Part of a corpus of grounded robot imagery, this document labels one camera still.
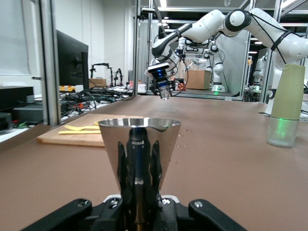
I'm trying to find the aluminium frame post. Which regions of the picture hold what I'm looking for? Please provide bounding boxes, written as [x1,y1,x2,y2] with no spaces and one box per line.
[38,0,61,128]
[133,0,154,96]

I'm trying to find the black computer monitor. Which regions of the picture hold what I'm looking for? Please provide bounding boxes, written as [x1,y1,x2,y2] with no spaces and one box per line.
[56,29,89,90]

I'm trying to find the yellow plastic knife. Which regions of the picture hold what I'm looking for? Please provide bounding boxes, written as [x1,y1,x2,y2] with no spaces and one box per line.
[58,129,102,135]

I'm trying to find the large cardboard box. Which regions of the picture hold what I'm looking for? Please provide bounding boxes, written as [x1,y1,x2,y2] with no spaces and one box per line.
[184,69,212,90]

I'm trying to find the glass bottle with green sleeve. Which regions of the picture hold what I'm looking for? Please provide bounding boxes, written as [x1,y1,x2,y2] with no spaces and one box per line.
[266,64,306,149]

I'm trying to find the wooden cutting board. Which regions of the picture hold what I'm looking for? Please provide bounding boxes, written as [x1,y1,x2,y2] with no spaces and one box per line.
[36,113,145,147]

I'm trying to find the brown table cover sheet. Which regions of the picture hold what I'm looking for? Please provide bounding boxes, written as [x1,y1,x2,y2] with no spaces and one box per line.
[0,95,308,231]

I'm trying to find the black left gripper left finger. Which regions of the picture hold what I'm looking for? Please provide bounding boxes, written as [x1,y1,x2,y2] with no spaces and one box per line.
[21,190,135,231]

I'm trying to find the yellow plastic fork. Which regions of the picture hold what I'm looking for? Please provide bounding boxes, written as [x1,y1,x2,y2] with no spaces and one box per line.
[64,124,101,131]

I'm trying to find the clear shot glass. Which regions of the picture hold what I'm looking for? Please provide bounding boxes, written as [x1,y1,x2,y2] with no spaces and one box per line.
[159,87,172,101]

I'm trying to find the steel jigger measuring cup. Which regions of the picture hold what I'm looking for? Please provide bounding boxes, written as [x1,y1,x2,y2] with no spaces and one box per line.
[98,117,181,231]

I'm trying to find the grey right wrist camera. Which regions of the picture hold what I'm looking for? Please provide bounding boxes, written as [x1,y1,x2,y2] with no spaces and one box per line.
[145,62,171,76]

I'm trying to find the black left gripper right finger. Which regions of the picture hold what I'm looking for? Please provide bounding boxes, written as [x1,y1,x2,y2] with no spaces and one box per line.
[144,192,247,231]

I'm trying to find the small cardboard box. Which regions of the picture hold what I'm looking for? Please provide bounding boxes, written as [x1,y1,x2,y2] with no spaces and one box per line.
[88,78,107,89]

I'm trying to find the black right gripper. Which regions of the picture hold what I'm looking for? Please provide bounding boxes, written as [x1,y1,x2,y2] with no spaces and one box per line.
[151,72,175,97]

